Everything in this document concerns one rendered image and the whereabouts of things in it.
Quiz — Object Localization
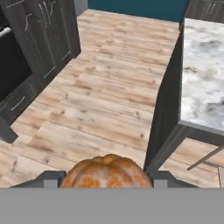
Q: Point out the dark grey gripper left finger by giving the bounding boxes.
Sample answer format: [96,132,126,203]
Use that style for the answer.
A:
[10,170,67,189]

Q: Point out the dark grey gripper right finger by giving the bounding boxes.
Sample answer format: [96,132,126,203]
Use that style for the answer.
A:
[145,166,200,189]

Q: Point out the orange tangerine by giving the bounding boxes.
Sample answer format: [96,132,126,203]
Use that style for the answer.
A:
[59,153,154,189]

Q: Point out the dark grey oven drawer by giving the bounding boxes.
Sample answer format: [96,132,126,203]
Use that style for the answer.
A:
[0,76,43,126]

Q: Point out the dark grey kitchen island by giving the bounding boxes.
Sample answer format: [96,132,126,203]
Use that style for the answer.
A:
[143,17,224,176]

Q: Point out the black oven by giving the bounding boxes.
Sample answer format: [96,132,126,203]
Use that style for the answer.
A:
[0,5,33,103]

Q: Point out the dark grey cupboard run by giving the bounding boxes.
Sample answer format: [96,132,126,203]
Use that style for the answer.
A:
[0,0,82,88]

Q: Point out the silver drawer handle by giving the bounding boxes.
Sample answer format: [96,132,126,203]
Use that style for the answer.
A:
[10,95,26,112]

